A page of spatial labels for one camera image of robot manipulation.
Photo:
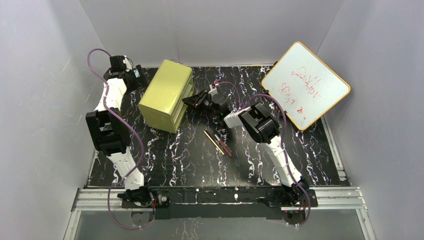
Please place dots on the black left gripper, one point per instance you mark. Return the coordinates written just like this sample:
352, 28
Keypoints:
138, 74

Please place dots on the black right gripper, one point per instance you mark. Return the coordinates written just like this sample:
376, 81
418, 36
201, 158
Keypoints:
201, 99

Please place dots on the gold black makeup pencil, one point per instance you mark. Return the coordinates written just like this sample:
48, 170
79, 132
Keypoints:
213, 142

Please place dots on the olive green drawer box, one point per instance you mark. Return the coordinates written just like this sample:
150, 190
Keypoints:
162, 105

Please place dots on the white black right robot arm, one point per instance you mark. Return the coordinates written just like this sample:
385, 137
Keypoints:
263, 128

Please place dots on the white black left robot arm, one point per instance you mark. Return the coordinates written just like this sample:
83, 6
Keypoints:
111, 136

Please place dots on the small light blue eraser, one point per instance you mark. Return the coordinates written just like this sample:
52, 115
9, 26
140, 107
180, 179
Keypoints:
136, 73

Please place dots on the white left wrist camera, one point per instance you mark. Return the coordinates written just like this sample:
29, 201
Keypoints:
128, 62

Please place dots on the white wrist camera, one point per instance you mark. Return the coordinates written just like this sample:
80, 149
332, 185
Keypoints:
128, 62
213, 88

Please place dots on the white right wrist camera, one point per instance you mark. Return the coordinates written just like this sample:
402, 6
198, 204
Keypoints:
213, 88

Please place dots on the white whiteboard orange frame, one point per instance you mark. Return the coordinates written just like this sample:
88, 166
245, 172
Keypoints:
304, 86

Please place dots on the aluminium frame rail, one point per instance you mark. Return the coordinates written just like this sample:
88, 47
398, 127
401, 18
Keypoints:
213, 196

